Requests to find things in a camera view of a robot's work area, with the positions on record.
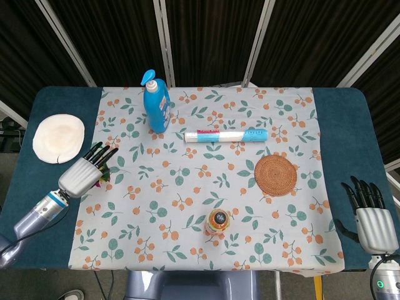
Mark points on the black folding screen partition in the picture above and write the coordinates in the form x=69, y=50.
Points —
x=200, y=40

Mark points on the yellow green red toy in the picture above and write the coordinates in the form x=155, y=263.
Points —
x=104, y=176

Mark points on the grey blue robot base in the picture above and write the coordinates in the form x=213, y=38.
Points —
x=192, y=285

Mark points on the white and blue tube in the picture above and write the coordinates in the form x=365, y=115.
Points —
x=225, y=136

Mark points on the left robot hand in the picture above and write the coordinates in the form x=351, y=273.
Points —
x=82, y=175

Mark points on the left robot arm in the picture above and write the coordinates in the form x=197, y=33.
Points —
x=31, y=218

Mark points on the dark teal table cover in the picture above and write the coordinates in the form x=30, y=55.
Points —
x=37, y=175

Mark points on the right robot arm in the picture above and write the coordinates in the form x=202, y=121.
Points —
x=386, y=278

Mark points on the small bottle with orange label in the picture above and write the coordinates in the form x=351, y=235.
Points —
x=217, y=222

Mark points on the black and white sneaker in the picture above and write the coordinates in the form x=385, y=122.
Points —
x=72, y=295

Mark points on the blue detergent bottle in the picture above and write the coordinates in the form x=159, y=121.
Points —
x=157, y=104

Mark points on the yellow table leg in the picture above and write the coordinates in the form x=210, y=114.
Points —
x=318, y=286

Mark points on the round white pad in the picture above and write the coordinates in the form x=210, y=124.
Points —
x=58, y=138

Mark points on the round woven rattan coaster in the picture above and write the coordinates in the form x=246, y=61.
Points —
x=276, y=176

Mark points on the floral tablecloth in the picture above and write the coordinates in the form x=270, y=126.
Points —
x=206, y=181

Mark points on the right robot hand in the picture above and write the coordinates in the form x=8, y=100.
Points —
x=372, y=225

